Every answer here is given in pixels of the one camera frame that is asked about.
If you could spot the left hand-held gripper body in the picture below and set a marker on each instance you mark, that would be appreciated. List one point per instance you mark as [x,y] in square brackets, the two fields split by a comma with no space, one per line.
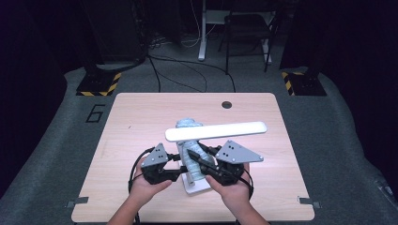
[156,159]

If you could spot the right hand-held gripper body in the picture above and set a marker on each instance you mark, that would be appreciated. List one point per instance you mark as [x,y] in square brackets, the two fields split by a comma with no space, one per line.
[234,153]

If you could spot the grey-blue cloth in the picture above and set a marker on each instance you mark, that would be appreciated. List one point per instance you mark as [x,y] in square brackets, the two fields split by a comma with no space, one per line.
[195,159]

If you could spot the white desk lamp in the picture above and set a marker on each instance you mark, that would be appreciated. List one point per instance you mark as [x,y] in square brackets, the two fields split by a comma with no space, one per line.
[216,131]

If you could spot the person's left hand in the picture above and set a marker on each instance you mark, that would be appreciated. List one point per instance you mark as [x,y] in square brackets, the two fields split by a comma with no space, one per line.
[144,192]

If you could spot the person's right hand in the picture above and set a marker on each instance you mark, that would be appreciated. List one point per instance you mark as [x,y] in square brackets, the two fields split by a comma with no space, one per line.
[236,197]

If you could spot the black striped stand base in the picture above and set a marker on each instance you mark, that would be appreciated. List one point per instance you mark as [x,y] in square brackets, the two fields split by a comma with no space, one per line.
[308,86]
[97,84]

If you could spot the black chair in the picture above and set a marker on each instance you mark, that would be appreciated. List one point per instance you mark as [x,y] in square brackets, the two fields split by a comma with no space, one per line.
[247,28]

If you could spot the black cabinet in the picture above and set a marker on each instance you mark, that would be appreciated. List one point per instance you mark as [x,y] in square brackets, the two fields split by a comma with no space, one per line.
[119,31]

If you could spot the grey metal table bracket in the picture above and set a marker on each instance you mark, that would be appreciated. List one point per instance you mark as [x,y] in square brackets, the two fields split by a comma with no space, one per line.
[308,201]
[78,201]

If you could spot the white desk frame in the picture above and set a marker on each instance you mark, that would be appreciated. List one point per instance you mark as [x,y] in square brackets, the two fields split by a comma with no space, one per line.
[202,37]

